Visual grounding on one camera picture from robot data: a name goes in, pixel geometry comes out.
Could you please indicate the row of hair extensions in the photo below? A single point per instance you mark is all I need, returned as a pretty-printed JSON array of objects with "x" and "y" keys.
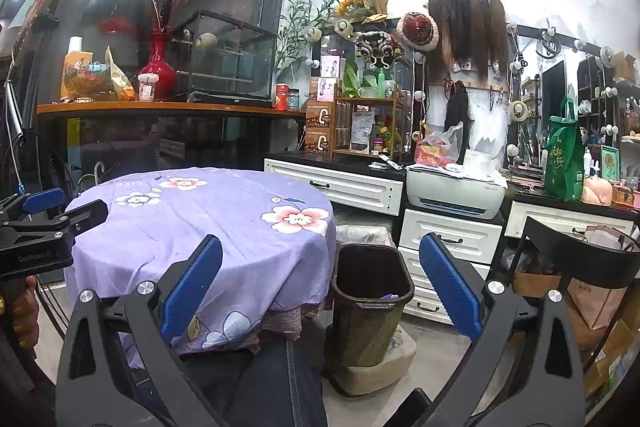
[{"x": 467, "y": 29}]

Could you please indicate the white straw hat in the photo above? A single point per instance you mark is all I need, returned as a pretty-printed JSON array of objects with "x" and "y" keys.
[{"x": 517, "y": 112}]

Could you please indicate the dark hanging wig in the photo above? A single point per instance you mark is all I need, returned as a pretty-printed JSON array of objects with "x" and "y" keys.
[{"x": 456, "y": 114}]

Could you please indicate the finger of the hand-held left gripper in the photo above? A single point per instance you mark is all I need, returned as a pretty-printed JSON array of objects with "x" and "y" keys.
[
  {"x": 90, "y": 212},
  {"x": 44, "y": 201}
]

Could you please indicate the brown coffee box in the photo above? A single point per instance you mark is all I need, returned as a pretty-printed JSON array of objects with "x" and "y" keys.
[
  {"x": 319, "y": 114},
  {"x": 318, "y": 142}
]

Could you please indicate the glass display case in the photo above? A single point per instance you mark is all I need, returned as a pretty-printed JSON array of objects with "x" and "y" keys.
[{"x": 222, "y": 54}]

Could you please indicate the large pink box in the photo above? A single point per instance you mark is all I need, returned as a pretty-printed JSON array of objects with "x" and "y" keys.
[{"x": 324, "y": 89}]

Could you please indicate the white tissue roll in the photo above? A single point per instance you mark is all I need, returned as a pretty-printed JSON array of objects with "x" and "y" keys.
[{"x": 479, "y": 164}]

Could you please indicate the red vase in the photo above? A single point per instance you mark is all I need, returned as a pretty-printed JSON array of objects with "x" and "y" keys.
[{"x": 157, "y": 67}]

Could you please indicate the vanity mirror with bulbs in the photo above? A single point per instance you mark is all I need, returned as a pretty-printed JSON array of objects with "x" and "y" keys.
[
  {"x": 552, "y": 82},
  {"x": 330, "y": 44}
]

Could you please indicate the white plastic bag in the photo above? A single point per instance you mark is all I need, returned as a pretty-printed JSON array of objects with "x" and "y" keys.
[{"x": 362, "y": 234}]

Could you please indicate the kraft snack bag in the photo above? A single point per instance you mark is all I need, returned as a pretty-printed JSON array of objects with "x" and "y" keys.
[{"x": 120, "y": 82}]

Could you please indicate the white printer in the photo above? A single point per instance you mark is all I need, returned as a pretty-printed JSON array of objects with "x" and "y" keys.
[{"x": 450, "y": 194}]

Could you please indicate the glass jar teal lid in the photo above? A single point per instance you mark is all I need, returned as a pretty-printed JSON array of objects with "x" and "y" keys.
[{"x": 293, "y": 101}]

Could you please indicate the black metal chair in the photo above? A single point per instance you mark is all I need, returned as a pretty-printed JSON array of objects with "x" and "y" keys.
[{"x": 575, "y": 252}]

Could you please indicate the red hanging ornament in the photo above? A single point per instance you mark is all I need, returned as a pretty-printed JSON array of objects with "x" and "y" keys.
[{"x": 116, "y": 26}]

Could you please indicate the orange box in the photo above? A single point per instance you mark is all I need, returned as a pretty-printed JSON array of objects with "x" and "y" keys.
[{"x": 72, "y": 59}]

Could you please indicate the wooden shelf rack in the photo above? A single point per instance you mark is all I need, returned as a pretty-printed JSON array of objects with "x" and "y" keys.
[{"x": 370, "y": 151}]

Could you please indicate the green spray bottle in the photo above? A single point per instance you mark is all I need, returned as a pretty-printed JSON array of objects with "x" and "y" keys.
[{"x": 381, "y": 82}]

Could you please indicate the dark brown trash bin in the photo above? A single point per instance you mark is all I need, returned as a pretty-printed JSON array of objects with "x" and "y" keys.
[{"x": 365, "y": 332}]

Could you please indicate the ornate headdress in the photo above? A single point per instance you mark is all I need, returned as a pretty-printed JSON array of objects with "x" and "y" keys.
[{"x": 377, "y": 47}]

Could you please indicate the wooden counter shelf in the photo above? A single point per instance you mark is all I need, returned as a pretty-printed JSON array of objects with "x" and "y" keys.
[{"x": 175, "y": 108}]

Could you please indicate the purple floral tablecloth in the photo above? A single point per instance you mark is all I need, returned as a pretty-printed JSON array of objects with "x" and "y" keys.
[{"x": 200, "y": 237}]

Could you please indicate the person's left hand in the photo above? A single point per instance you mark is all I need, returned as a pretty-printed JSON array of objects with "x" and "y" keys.
[{"x": 22, "y": 307}]

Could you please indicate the long white desk drawer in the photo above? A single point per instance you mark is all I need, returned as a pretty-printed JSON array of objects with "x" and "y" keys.
[{"x": 335, "y": 187}]

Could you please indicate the small pink box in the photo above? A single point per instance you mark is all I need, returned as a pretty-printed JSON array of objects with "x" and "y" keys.
[{"x": 331, "y": 67}]

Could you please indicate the person's leg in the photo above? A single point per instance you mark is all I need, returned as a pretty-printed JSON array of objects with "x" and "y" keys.
[{"x": 260, "y": 387}]

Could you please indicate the stack of makeup palettes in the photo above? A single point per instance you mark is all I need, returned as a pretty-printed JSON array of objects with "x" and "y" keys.
[{"x": 524, "y": 177}]

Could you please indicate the black phone stand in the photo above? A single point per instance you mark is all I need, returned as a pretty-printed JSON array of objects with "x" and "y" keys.
[{"x": 25, "y": 82}]

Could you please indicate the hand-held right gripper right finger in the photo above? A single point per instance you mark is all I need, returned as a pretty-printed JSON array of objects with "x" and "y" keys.
[{"x": 450, "y": 289}]

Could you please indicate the pink doll head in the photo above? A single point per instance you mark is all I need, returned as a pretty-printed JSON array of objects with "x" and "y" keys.
[{"x": 596, "y": 192}]

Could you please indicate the green tote bag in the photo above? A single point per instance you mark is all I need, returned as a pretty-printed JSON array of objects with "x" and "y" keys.
[{"x": 562, "y": 162}]

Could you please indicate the plastic bag with red items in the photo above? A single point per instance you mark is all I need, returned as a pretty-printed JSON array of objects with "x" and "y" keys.
[{"x": 435, "y": 152}]

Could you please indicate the plastic drink cup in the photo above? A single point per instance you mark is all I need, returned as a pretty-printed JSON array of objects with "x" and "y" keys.
[{"x": 147, "y": 88}]

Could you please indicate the sunflower bouquet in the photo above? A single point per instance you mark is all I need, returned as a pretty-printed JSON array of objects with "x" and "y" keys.
[{"x": 362, "y": 2}]

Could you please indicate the red tin canister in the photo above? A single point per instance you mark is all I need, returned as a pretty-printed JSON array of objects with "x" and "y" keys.
[{"x": 281, "y": 97}]

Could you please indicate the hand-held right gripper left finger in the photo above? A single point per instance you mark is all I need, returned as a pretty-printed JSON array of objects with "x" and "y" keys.
[{"x": 192, "y": 289}]

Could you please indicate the green bamboo plant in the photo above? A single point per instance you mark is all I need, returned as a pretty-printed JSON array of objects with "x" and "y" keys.
[{"x": 295, "y": 24}]

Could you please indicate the green picture frame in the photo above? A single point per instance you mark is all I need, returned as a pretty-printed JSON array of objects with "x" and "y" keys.
[{"x": 610, "y": 162}]

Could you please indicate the red round fur-trimmed hat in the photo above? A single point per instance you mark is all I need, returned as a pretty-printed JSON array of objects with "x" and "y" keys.
[{"x": 417, "y": 32}]

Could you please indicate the pink paper bag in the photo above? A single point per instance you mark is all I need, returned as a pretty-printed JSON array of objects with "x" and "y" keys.
[{"x": 600, "y": 302}]

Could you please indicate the gold lotus bowl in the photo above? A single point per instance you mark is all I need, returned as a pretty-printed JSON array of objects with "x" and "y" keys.
[{"x": 86, "y": 82}]

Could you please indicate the white drawer cabinet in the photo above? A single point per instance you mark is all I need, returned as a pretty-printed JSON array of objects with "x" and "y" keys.
[{"x": 450, "y": 237}]

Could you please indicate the red berry branches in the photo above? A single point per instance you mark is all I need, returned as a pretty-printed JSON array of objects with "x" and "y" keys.
[{"x": 167, "y": 2}]

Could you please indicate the short white desk drawer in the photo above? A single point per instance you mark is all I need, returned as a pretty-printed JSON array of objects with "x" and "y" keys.
[{"x": 550, "y": 217}]

